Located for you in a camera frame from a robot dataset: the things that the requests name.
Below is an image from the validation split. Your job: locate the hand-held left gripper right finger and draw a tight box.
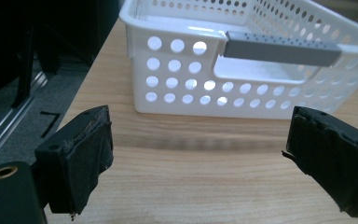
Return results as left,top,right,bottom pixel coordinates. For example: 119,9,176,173
281,105,358,218

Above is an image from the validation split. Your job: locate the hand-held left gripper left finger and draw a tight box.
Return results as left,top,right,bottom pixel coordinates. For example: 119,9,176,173
34,105,115,217

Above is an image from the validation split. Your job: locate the white perforated plastic basket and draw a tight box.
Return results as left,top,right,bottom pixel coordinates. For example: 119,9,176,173
118,0,358,120

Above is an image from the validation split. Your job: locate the dark metal stand leg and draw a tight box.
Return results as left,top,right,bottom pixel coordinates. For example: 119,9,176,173
10,26,35,109

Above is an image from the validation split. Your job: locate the aluminium floor rail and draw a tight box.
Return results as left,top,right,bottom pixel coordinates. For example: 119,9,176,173
0,70,48,172

